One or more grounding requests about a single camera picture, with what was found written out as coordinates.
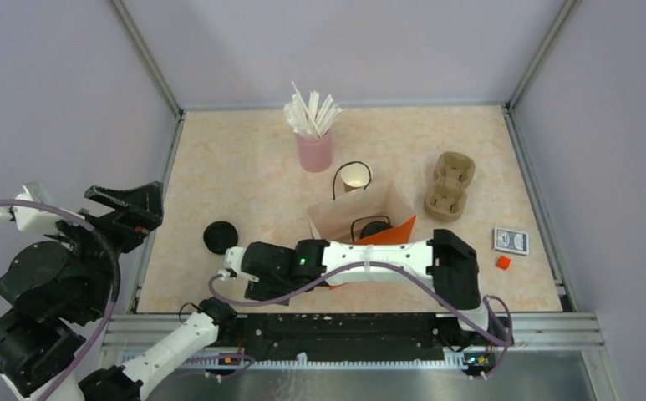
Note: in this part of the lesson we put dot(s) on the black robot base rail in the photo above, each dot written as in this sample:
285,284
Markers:
339,337

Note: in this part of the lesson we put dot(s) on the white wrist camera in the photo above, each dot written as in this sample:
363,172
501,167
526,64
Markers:
232,263
37,212

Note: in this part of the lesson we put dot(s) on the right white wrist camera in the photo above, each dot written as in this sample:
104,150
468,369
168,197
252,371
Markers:
232,263

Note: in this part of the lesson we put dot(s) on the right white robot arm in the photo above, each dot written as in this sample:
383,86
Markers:
444,266

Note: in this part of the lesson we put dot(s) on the stack of brown paper cups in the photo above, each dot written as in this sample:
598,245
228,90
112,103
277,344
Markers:
355,176

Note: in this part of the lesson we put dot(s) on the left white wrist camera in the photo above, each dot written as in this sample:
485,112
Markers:
37,212

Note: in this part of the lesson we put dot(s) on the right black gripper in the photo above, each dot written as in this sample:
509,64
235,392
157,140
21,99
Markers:
261,290

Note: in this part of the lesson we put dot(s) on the black plastic lid stack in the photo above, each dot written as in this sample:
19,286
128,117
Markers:
220,236

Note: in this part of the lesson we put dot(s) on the small orange block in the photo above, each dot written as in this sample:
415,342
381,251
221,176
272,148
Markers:
503,262

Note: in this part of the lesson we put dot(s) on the pink cylindrical straw holder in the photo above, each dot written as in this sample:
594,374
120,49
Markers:
315,155

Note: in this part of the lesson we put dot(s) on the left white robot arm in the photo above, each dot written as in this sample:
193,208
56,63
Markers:
73,277

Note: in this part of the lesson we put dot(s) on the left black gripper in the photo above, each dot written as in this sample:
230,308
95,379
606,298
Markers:
141,206

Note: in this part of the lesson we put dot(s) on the bundle of white wrapped straws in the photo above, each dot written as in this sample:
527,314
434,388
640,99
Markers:
311,118

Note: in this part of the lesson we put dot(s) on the black plastic cup lid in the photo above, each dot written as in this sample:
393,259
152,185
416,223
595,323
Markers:
373,228

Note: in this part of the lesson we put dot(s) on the blue playing card deck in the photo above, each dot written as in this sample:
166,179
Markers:
510,241

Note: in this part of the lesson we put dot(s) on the orange paper bag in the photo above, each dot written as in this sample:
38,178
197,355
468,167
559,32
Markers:
340,219

